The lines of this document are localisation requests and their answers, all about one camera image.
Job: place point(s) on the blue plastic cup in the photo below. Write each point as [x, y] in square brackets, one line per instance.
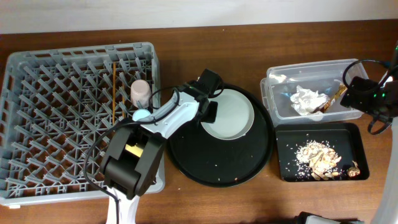
[140, 113]

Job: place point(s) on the gold foil wrapper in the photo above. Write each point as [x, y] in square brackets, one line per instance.
[323, 108]

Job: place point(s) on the black rectangular tray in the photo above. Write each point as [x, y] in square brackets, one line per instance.
[344, 138]

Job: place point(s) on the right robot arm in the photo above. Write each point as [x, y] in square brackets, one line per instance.
[387, 210]

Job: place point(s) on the clear plastic bin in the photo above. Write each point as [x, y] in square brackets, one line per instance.
[324, 77]

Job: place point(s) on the round black tray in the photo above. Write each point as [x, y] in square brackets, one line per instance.
[221, 163]

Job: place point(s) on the small brown food scrap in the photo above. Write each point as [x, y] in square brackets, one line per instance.
[354, 170]

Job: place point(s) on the crumpled white paper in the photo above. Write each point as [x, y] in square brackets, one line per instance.
[306, 101]

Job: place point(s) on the grey plastic dishwasher rack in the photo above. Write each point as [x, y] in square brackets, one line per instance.
[54, 105]

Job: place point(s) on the light grey plate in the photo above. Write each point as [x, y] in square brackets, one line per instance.
[234, 116]

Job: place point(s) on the yellow plastic bowl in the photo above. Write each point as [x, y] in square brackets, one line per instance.
[135, 150]

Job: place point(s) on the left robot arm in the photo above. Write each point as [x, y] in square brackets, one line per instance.
[133, 157]

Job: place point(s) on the wooden chopstick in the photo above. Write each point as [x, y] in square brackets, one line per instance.
[123, 102]
[114, 93]

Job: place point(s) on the pink plastic cup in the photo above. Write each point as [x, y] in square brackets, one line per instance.
[140, 93]

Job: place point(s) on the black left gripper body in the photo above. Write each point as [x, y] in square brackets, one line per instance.
[210, 111]

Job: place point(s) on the food scraps pile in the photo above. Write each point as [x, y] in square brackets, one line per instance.
[317, 160]

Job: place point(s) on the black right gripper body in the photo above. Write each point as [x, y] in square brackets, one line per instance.
[354, 93]

